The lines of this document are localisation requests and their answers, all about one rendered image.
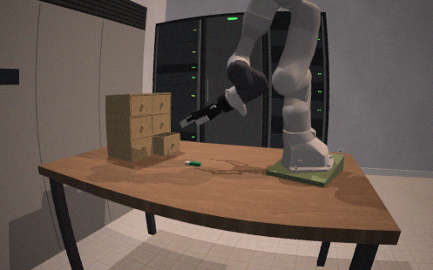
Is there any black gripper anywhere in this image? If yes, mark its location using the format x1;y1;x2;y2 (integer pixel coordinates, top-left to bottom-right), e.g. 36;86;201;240
180;94;233;128

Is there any light wooden drawer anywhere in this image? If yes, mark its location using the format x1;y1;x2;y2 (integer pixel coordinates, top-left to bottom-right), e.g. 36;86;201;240
152;113;170;134
131;96;152;117
131;116;152;138
152;95;170;113
132;136;152;160
152;132;180;156

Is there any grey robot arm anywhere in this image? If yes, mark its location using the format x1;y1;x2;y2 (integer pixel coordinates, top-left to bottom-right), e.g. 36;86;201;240
226;0;334;172

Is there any small wooden chest of drawers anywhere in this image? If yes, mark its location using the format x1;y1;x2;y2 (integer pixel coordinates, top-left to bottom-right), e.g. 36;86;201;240
105;92;171;162

